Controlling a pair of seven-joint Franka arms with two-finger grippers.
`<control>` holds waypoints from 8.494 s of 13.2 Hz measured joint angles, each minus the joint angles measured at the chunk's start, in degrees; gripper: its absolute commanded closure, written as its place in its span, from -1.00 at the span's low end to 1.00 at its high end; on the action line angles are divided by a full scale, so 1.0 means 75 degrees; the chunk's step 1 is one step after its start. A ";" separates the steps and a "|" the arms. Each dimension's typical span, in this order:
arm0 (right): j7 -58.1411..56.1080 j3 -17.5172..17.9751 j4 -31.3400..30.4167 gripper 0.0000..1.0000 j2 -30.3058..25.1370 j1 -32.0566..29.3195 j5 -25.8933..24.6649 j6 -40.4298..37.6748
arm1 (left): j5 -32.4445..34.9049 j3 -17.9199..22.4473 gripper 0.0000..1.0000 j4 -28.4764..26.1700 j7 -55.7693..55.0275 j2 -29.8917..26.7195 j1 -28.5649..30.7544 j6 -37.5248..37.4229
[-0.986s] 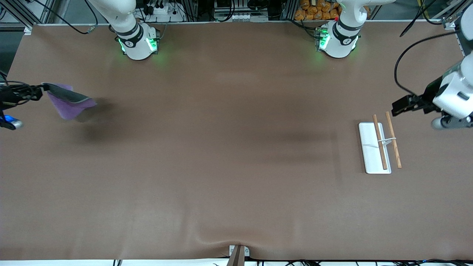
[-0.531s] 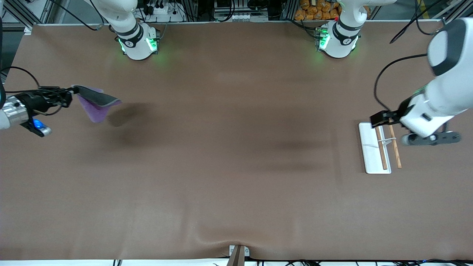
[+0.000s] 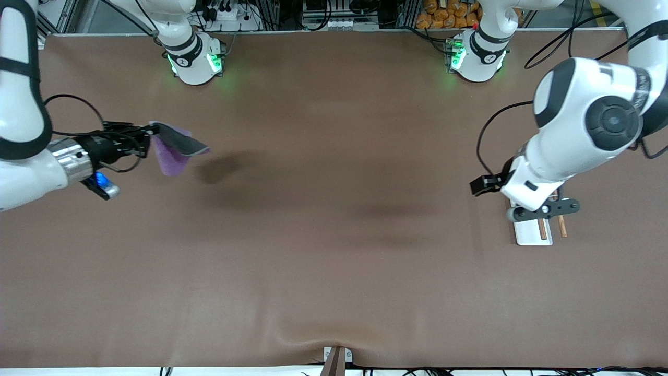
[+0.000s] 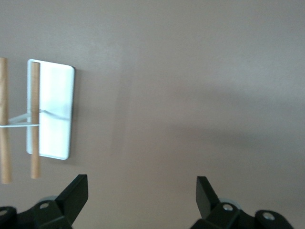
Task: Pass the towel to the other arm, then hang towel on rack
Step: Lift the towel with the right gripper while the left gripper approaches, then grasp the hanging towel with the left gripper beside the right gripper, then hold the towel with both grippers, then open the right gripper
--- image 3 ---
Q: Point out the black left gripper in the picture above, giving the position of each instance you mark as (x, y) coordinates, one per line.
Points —
(488, 183)

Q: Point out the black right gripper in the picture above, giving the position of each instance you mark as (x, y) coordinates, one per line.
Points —
(102, 147)

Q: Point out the purple and grey towel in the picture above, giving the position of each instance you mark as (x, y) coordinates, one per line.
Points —
(172, 159)

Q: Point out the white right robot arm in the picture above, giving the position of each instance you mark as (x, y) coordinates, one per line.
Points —
(21, 177)

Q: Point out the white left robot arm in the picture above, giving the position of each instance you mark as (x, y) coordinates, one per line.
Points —
(574, 130)

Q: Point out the white power strip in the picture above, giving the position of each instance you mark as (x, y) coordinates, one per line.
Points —
(229, 14)

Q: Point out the orange snack packets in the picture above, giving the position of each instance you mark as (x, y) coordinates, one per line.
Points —
(443, 15)

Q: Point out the brown table mat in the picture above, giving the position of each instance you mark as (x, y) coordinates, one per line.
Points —
(313, 261)

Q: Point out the grey metal equipment shelf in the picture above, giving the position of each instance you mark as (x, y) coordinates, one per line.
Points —
(339, 23)

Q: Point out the white rack base plate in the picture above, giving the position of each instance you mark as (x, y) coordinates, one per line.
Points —
(527, 235)

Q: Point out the aluminium frame profile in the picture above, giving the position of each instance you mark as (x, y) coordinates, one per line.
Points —
(55, 21)

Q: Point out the grey metal mount bracket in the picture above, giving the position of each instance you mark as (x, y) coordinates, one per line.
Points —
(336, 365)

